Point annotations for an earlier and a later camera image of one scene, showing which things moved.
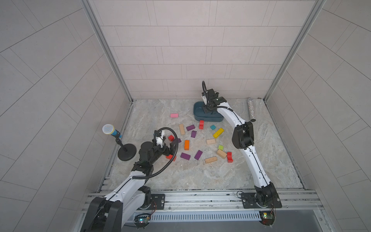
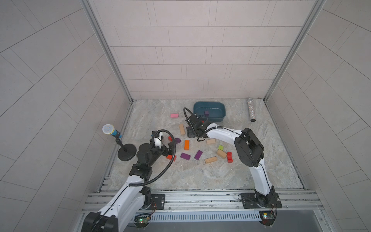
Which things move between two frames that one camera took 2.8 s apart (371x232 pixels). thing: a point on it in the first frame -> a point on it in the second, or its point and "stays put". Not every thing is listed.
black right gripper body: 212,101 -> 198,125
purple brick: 185,156 stays put
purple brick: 198,154 stays put
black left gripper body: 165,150 stays put
